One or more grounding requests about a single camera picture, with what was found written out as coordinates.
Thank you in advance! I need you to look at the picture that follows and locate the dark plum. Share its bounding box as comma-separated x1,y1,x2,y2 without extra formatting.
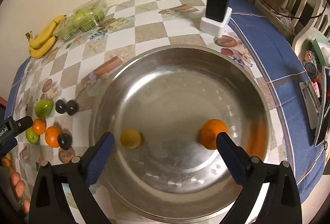
65,100,79,116
55,99,66,114
57,133,72,151

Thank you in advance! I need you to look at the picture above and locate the small yellow lemon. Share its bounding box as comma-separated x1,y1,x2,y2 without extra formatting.
120,129,142,149

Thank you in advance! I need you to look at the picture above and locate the person's hand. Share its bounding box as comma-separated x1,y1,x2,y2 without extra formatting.
10,172,30,216

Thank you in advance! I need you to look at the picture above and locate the small orange mandarin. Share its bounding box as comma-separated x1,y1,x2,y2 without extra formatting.
32,118,46,136

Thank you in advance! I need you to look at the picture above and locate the checkered blue tablecloth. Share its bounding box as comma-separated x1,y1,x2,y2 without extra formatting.
3,0,327,201

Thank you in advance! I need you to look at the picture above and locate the banana bunch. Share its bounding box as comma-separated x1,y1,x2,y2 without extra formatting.
25,15,66,59

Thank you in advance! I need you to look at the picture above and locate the smartphone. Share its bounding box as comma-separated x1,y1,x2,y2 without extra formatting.
314,66,329,146

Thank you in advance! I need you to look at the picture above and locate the large steel bowl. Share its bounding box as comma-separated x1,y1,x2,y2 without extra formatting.
90,45,272,223

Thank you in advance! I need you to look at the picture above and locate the colourful can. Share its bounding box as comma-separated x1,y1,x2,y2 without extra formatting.
303,50,318,78

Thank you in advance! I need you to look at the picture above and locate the clear box of green fruit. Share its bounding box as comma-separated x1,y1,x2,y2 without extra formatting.
54,0,108,41

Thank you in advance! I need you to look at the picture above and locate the black power adapter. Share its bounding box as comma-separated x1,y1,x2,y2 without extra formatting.
205,0,229,22

